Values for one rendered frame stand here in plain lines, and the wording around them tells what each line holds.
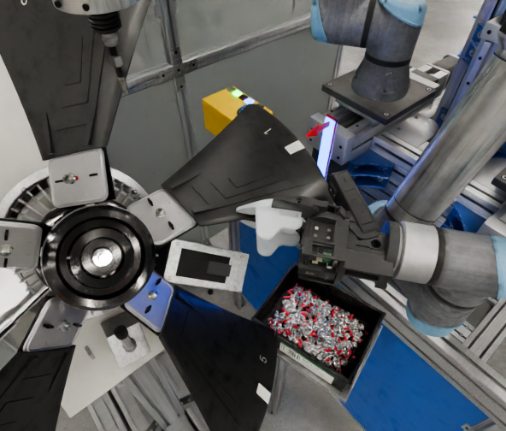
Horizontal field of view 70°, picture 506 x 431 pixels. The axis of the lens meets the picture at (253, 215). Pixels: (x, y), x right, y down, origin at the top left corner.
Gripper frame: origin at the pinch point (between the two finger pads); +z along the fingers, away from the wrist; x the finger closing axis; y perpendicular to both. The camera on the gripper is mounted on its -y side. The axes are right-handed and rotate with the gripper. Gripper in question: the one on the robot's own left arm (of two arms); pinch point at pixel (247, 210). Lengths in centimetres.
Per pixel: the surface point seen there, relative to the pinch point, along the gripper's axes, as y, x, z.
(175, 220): 4.5, -1.4, 8.9
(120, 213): 9.4, -8.9, 12.1
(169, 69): -67, 26, 43
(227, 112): -37.3, 14.4, 14.6
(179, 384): 10, 109, 30
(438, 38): -357, 160, -102
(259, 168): -7.8, -0.7, -0.1
